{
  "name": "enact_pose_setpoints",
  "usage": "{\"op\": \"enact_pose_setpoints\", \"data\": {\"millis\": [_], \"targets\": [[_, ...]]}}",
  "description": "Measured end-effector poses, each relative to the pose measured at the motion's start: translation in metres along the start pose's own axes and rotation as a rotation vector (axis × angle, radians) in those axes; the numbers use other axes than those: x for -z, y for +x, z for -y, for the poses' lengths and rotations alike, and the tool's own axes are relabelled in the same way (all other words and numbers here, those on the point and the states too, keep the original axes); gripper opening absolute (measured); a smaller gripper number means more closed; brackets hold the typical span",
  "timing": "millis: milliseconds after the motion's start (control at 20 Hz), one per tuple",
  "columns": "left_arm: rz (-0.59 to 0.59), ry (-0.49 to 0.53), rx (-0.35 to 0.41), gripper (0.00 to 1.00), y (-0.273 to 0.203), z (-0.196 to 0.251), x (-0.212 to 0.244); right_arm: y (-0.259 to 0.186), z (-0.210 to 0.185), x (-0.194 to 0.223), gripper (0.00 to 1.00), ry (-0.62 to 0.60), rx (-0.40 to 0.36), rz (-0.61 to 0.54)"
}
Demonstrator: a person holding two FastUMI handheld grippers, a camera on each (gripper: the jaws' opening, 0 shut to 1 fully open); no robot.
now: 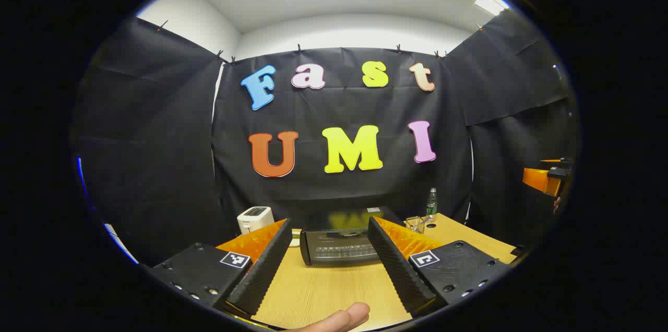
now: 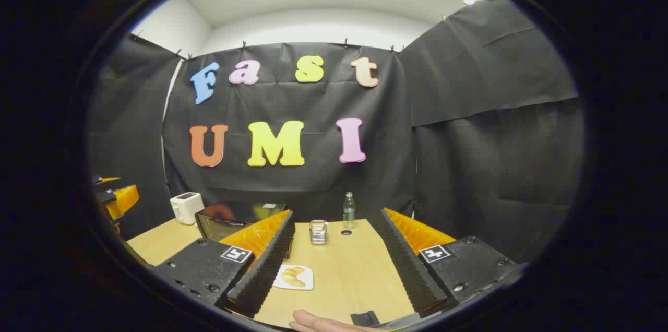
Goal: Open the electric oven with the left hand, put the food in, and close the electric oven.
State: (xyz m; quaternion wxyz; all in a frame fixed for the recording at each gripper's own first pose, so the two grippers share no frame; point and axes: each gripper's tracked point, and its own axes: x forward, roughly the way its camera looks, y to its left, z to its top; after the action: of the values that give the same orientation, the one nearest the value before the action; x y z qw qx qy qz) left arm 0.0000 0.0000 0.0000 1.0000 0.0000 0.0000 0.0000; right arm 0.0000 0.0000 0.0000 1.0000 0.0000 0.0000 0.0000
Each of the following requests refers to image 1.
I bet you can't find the white toaster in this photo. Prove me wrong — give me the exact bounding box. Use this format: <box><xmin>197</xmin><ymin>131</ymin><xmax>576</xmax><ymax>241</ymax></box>
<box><xmin>237</xmin><ymin>206</ymin><xmax>275</xmax><ymax>235</ymax></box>

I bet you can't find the black backdrop cloth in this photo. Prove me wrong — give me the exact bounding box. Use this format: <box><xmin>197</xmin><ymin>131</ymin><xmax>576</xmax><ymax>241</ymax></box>
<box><xmin>70</xmin><ymin>8</ymin><xmax>580</xmax><ymax>267</ymax></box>

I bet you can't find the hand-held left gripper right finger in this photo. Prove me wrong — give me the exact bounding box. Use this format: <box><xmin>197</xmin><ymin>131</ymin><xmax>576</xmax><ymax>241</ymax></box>
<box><xmin>367</xmin><ymin>216</ymin><xmax>511</xmax><ymax>318</ymax></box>

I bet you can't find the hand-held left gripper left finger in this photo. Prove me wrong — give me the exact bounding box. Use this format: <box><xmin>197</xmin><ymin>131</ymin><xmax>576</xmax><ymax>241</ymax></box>
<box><xmin>150</xmin><ymin>218</ymin><xmax>293</xmax><ymax>322</ymax></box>

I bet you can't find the black electric oven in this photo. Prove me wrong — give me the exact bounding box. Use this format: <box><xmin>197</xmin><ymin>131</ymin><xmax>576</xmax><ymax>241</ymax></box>
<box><xmin>299</xmin><ymin>207</ymin><xmax>403</xmax><ymax>267</ymax></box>

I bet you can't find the small wire basket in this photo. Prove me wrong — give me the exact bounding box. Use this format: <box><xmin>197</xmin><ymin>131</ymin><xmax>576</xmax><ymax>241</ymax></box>
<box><xmin>404</xmin><ymin>216</ymin><xmax>433</xmax><ymax>233</ymax></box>

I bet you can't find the small ceiling light panel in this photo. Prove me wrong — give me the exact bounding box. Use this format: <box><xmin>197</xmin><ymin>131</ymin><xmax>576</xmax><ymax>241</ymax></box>
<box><xmin>474</xmin><ymin>0</ymin><xmax>510</xmax><ymax>16</ymax></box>

